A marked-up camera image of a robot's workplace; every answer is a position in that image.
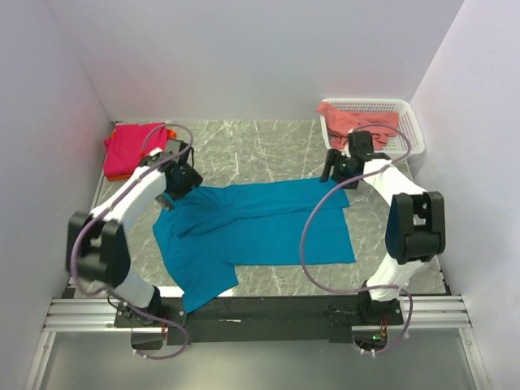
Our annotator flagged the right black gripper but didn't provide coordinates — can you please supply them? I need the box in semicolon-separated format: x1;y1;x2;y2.
318;149;359;191

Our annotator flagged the blue t shirt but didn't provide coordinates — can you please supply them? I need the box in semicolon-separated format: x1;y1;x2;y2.
153;178;355;313

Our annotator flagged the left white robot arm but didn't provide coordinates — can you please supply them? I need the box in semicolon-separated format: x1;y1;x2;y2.
66;140;202;327

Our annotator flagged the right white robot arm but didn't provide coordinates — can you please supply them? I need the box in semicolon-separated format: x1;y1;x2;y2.
319;125;446;324

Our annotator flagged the salmon pink t shirt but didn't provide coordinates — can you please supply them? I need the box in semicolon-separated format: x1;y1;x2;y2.
315;102;399;150

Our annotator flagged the folded magenta t shirt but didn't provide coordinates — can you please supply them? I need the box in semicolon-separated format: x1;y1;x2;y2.
102;122;169;178

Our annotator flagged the folded orange t shirt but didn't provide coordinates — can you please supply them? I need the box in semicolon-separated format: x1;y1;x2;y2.
106;128;177;182

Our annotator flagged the white plastic basket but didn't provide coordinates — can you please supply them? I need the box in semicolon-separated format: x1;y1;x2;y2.
320;98;425;158

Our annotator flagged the black base beam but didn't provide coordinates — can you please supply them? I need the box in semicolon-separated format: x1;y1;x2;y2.
114;292;405;349

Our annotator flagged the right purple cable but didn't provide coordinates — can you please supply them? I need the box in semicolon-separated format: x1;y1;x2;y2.
299;123;414;357

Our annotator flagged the aluminium rail frame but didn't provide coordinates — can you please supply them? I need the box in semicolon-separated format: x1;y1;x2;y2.
24;121;488;390

